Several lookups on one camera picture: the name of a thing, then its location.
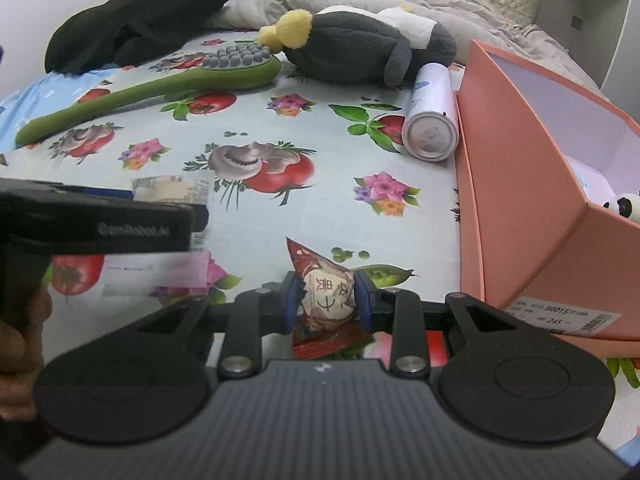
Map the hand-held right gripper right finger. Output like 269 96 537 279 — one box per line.
352 269 523 378

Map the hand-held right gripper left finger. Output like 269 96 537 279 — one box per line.
135 271 308 378

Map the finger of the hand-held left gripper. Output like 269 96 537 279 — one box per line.
47 182 136 199
187 203 211 250

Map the red snack packet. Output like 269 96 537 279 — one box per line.
285 236 378 361

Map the clear labelled plastic packet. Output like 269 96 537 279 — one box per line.
102 174 213 297

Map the pink cardboard box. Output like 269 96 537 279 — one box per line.
454 39 640 343

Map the panda plush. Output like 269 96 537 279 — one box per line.
602 192 640 221

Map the person's left hand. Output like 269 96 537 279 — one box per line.
0 287 53 411

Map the green cucumber roll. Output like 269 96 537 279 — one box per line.
15 42 283 148

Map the fruit-printed bed sheet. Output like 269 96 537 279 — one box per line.
0 32 640 456

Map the blue patterned bed sheet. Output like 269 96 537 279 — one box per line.
0 67 116 151

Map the black clothing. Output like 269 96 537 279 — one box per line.
44 0 232 75

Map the white spray can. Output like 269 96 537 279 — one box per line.
401 63 460 162

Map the grey penguin plush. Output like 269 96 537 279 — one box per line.
257 5 458 87

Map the grey duvet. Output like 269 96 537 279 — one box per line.
205 0 611 106

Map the grey wardrobe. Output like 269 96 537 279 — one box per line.
532 0 640 111

